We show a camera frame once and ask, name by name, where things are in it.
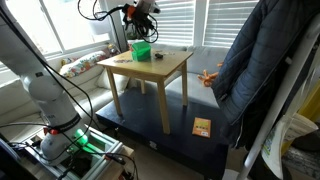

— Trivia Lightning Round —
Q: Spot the cable with red clip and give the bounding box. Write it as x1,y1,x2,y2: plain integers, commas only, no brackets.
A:
104,152,141,180

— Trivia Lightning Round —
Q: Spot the orange booklet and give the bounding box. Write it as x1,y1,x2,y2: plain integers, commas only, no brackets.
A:
191,116,212,139

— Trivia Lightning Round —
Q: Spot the white clothes rack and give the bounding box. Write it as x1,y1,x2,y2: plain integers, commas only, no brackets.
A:
235,13,320,180

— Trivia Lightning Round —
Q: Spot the green storage box with lid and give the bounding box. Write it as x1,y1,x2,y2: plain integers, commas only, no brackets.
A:
130,40,152,63

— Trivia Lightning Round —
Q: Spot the white bag with green print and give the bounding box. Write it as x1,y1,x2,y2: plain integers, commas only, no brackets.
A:
261,112,320,180

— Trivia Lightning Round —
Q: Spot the white window blind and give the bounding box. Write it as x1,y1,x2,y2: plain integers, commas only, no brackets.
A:
151,0,196,47
202,0,260,49

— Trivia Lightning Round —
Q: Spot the orange plush toy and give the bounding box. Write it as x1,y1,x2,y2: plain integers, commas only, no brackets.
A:
196,61,225,88

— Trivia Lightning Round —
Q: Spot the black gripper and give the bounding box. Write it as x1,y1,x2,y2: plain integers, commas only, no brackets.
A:
130,9,159,43

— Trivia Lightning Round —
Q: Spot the beige cushion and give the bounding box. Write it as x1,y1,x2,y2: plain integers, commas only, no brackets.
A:
96,68,131,93

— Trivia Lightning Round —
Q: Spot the floral print pillow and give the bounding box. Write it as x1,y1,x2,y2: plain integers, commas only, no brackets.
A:
59,49,111,79

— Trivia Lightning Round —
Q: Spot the light wooden table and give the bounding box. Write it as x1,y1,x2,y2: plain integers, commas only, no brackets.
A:
96,49,195,136

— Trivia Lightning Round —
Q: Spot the dark blue puffer jacket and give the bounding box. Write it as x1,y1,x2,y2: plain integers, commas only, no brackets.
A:
211,0,320,152

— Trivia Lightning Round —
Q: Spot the dark navy low platform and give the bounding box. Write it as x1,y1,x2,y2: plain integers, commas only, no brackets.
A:
95,87,231,180

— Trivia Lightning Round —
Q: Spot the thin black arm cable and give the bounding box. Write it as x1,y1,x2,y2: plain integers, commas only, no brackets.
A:
0,0,135,163

